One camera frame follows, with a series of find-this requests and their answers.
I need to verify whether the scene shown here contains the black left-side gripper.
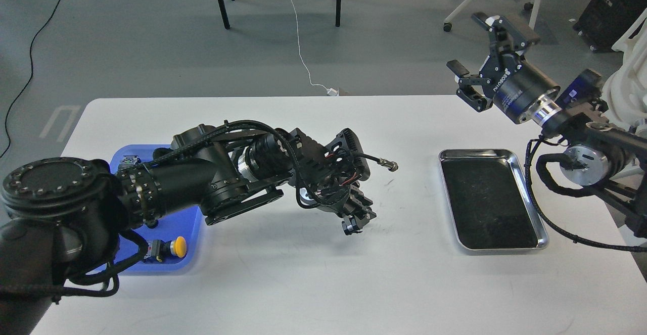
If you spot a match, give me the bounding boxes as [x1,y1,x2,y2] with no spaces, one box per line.
[323,186,377,235]

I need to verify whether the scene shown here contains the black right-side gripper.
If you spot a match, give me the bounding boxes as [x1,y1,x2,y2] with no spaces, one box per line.
[446,12,561,125]

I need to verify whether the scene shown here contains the black right-side robot arm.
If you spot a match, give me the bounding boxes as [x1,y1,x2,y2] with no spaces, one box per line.
[446,12,645,238]

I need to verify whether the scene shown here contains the black left-side robot arm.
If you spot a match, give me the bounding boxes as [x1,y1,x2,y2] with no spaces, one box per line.
[2,119,398,334]

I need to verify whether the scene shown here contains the silver metal tray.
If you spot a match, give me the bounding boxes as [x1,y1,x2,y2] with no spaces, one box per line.
[438,149,548,254]

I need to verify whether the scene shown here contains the blue plastic tray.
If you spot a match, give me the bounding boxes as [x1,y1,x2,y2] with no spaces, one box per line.
[110,144,203,275]

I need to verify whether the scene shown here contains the white chair at right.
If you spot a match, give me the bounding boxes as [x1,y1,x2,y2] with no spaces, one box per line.
[602,10,646,138]

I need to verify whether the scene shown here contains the black cabinet on casters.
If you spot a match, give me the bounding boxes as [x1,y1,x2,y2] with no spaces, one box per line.
[573,0,646,53]

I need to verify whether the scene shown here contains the green orange push button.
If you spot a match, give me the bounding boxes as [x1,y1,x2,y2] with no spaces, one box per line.
[118,155,141,170]

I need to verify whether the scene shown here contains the yellow push button switch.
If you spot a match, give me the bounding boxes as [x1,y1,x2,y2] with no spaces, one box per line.
[142,236,188,263]

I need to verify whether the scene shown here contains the white cable on floor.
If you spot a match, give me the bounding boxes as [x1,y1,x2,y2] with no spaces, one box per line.
[243,0,340,97]

